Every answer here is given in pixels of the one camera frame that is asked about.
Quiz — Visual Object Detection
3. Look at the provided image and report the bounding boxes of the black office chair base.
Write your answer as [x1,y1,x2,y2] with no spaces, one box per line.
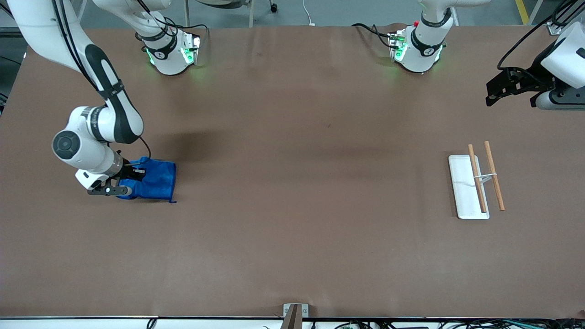
[194,0,278,13]

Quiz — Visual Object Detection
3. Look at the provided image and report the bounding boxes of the black cable bundle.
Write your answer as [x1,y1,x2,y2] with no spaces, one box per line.
[311,319,585,329]

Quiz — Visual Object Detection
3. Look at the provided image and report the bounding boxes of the black left arm base cable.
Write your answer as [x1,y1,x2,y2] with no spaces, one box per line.
[351,23,394,46]

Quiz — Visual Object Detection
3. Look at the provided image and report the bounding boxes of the white rack with wooden rods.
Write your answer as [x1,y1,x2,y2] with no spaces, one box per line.
[448,141,506,220]

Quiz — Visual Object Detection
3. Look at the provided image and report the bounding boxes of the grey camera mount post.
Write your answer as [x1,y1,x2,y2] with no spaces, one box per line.
[282,303,309,329]

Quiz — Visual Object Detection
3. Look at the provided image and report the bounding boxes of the aluminium profile bracket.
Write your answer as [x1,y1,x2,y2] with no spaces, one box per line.
[546,18,577,36]

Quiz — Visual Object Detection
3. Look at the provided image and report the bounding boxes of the blue microfibre towel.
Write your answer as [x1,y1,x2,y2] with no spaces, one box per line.
[115,157,177,204]

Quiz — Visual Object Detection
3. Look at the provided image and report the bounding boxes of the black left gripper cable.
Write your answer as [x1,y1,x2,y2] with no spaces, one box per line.
[497,0,576,71]

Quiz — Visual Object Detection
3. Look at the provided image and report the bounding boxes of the black right arm base cable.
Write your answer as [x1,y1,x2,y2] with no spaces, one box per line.
[135,0,211,42]

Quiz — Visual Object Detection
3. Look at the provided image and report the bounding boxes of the black arm base cable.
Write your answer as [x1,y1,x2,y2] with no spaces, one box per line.
[135,0,211,42]
[351,23,394,46]

